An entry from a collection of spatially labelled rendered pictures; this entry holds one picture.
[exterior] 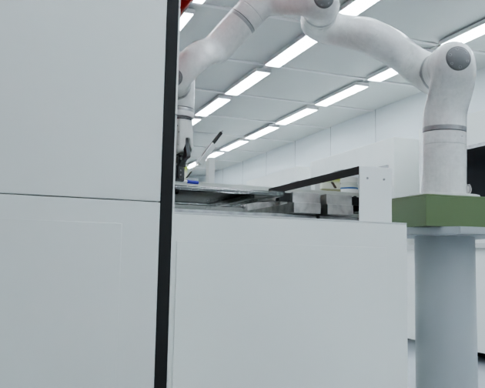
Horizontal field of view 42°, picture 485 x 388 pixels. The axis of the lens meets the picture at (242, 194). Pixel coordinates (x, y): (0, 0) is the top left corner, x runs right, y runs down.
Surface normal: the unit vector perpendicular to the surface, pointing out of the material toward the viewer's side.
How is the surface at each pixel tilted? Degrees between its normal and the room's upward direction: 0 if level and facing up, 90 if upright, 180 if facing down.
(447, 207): 90
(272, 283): 90
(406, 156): 90
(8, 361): 90
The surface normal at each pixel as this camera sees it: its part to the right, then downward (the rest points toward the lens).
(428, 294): -0.78, -0.08
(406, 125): -0.93, -0.06
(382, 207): 0.36, -0.09
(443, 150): -0.35, -0.09
